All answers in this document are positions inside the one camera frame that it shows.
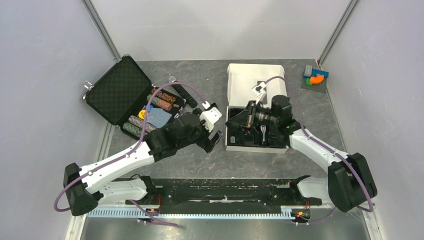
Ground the dark green chip stack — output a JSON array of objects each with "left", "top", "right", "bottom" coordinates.
[{"left": 122, "top": 122, "right": 142, "bottom": 139}]

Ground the black aluminium poker case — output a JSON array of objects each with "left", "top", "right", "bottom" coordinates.
[{"left": 82, "top": 54, "right": 186, "bottom": 140}]

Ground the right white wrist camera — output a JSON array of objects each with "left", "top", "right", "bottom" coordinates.
[{"left": 251, "top": 81, "right": 268, "bottom": 105}]

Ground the grey toy brick baseplate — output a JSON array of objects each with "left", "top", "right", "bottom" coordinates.
[{"left": 301, "top": 78, "right": 327, "bottom": 93}]

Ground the silver hair clipper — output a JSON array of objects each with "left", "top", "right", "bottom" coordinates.
[{"left": 260, "top": 125, "right": 268, "bottom": 146}]

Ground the yellow dealer button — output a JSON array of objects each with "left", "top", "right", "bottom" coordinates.
[{"left": 138, "top": 109, "right": 149, "bottom": 120}]

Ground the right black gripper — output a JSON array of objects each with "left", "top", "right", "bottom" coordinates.
[{"left": 230, "top": 100, "right": 280, "bottom": 128}]

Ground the orange curved toy piece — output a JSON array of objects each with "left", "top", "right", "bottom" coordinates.
[{"left": 309, "top": 74, "right": 325, "bottom": 85}]

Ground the green toy brick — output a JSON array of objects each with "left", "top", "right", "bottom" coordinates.
[{"left": 305, "top": 78, "right": 313, "bottom": 86}]

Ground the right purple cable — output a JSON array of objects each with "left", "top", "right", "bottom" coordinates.
[{"left": 263, "top": 76, "right": 375, "bottom": 226}]

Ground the purple chip stack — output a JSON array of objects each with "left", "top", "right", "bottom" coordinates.
[{"left": 128, "top": 115, "right": 156, "bottom": 133}]

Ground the black microphone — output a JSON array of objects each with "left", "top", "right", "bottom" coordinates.
[{"left": 172, "top": 84, "right": 198, "bottom": 109}]

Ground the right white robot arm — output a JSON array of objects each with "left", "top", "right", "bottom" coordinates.
[{"left": 226, "top": 95, "right": 378, "bottom": 212}]

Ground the grey toy brick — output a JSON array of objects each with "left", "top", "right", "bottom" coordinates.
[{"left": 303, "top": 64, "right": 313, "bottom": 78}]

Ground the white cable duct strip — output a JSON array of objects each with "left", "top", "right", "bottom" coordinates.
[{"left": 87, "top": 206, "right": 295, "bottom": 220}]

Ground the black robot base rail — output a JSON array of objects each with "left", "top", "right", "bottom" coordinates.
[{"left": 112, "top": 177, "right": 324, "bottom": 208}]

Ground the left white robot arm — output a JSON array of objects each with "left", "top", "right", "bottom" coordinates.
[{"left": 61, "top": 108, "right": 222, "bottom": 216}]

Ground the white clipper kit box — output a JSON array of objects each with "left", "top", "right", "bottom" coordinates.
[{"left": 225, "top": 63, "right": 287, "bottom": 154}]

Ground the blue toy brick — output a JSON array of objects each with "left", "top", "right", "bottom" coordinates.
[{"left": 311, "top": 68, "right": 329, "bottom": 79}]

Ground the black clipper comb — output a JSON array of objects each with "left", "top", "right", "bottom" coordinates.
[{"left": 211, "top": 130, "right": 223, "bottom": 145}]

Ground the blue card deck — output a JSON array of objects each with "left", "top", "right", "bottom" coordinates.
[{"left": 146, "top": 108, "right": 172, "bottom": 128}]

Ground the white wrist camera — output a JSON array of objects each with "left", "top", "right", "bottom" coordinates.
[
  {"left": 251, "top": 81, "right": 268, "bottom": 105},
  {"left": 199, "top": 105, "right": 222, "bottom": 133}
]

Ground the orange brown chip stack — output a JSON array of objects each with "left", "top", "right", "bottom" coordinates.
[{"left": 152, "top": 90, "right": 177, "bottom": 104}]

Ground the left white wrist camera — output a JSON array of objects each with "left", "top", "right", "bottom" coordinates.
[{"left": 199, "top": 105, "right": 222, "bottom": 133}]

